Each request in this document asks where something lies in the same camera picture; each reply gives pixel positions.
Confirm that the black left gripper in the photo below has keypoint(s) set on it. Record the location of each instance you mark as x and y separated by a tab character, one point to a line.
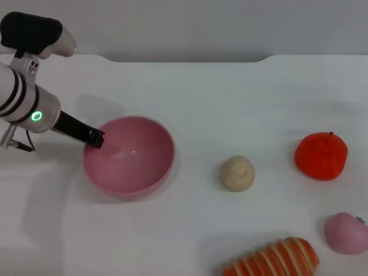
72	126

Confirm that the pink plastic bowl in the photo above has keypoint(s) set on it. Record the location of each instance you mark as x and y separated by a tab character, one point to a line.
135	161

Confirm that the pink peach toy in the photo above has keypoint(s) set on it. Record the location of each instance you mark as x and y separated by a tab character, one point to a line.
345	234

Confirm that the orange white striped bread toy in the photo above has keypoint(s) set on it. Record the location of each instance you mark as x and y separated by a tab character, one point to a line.
273	257

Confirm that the silver camera mount bracket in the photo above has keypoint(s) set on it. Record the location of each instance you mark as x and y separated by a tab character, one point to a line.
28	69

